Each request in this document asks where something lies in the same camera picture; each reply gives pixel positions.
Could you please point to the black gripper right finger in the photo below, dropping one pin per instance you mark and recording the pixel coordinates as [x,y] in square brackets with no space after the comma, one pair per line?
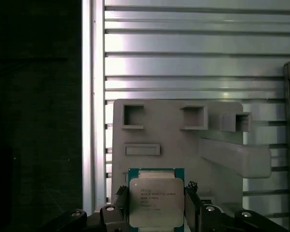
[192,212]

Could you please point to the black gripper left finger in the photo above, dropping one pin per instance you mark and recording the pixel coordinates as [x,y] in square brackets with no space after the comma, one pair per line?
[116,217]

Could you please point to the gray plastic parts rack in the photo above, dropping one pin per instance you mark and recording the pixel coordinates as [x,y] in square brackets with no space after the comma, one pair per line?
[174,149]

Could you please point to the silver CPU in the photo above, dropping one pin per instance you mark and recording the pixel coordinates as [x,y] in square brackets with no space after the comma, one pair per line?
[154,193]

